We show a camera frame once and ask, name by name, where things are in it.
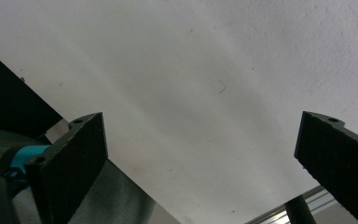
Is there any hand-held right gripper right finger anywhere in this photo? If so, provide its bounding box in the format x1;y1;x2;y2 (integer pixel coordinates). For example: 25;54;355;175
294;110;358;224

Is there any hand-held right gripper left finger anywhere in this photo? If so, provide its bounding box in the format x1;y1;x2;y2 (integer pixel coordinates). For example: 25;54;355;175
23;112;109;224

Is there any black pole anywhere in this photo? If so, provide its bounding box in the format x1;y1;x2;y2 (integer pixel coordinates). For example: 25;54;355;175
283;194;319;224

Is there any black panel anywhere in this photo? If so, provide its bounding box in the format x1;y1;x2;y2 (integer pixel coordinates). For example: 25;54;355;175
0;44;63;140

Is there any aluminium rail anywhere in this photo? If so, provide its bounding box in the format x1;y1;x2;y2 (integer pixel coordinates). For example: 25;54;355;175
244;185;339;224

